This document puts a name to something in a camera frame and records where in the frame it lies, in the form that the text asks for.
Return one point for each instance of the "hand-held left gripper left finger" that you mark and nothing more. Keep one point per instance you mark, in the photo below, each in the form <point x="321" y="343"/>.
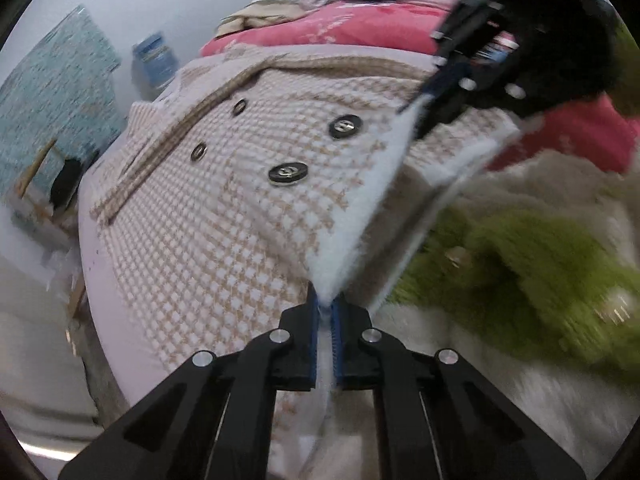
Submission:
<point x="312" y="340"/>

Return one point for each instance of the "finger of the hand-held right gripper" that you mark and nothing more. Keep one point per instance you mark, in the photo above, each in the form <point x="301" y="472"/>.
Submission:
<point x="450" y="95"/>
<point x="465" y="30"/>

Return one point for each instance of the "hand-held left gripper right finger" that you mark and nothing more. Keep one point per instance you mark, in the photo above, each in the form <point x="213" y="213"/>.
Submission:
<point x="337" y="345"/>

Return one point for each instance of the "beige white houndstooth coat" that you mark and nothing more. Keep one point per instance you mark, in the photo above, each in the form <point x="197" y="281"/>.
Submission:
<point x="225" y="235"/>

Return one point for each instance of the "beige clothes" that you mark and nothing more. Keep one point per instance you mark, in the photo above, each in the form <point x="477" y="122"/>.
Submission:
<point x="265" y="15"/>

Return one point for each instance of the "pink floral blanket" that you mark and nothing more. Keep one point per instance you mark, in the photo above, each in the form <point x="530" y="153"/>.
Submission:
<point x="360" y="25"/>

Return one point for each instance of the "fluffy white green garment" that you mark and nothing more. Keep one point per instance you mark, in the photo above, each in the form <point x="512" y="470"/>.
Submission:
<point x="525" y="270"/>

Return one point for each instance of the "black bag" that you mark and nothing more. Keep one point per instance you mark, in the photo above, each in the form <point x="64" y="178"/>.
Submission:
<point x="66" y="185"/>

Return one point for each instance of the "blue water bottle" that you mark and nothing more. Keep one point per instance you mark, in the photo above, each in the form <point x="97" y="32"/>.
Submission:
<point x="154" y="60"/>

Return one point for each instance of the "wooden chair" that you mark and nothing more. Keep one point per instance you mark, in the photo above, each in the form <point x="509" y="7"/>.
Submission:
<point x="35" y="170"/>

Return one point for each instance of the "turquoise floral wall cloth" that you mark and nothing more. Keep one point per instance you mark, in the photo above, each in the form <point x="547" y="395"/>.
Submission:
<point x="50" y="100"/>

